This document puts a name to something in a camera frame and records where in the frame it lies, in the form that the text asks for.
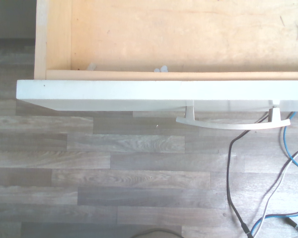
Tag wooden drawer with white front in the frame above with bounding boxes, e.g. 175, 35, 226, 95
16, 0, 298, 113

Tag white curved drawer handle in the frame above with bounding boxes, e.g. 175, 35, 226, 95
175, 99, 292, 131

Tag black cable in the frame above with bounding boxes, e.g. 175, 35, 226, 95
226, 112, 273, 236

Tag blue cable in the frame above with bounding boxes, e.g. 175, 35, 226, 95
251, 111, 298, 236

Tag grey white cable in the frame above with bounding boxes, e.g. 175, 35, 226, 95
248, 141, 298, 236

